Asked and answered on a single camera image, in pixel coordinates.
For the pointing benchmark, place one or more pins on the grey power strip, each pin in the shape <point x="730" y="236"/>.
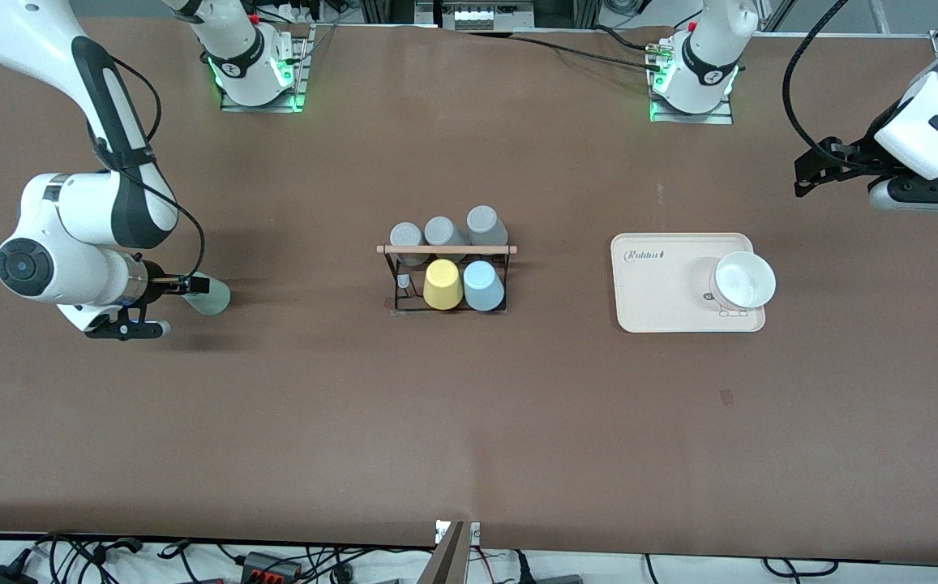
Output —
<point x="493" y="16"/>

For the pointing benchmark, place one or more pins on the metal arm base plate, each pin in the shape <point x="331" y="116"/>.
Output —
<point x="303" y="65"/>
<point x="724" y="118"/>

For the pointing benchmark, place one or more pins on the yellow plastic cup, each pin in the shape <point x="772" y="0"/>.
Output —
<point x="443" y="284"/>

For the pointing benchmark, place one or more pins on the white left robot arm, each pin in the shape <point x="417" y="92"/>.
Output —
<point x="708" y="57"/>

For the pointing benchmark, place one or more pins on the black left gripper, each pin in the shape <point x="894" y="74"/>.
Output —
<point x="859" y="152"/>

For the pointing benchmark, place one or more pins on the light blue plastic cup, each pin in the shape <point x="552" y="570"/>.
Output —
<point x="483" y="285"/>

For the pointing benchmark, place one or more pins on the grey plastic cup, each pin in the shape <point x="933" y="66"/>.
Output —
<point x="485" y="221"/>
<point x="442" y="229"/>
<point x="406" y="235"/>

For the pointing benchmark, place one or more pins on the aluminium frame profile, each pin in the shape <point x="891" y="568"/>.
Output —
<point x="578" y="12"/>

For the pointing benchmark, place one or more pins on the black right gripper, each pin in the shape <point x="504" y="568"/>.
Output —
<point x="156" y="280"/>

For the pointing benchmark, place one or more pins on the metal camera mount bar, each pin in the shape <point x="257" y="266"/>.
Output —
<point x="446" y="564"/>

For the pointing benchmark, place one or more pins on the white bowl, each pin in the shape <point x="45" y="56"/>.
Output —
<point x="744" y="280"/>

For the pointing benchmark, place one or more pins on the black box with orange connectors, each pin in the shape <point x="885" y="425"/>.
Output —
<point x="262" y="561"/>

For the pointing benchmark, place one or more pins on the pale green plastic cup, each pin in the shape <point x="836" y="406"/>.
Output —
<point x="213" y="302"/>

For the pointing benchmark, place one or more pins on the black power adapter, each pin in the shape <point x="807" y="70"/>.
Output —
<point x="2" y="576"/>

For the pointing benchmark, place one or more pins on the beige rabbit print tray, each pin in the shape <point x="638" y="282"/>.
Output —
<point x="679" y="312"/>

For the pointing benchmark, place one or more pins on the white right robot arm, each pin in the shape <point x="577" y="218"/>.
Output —
<point x="71" y="259"/>

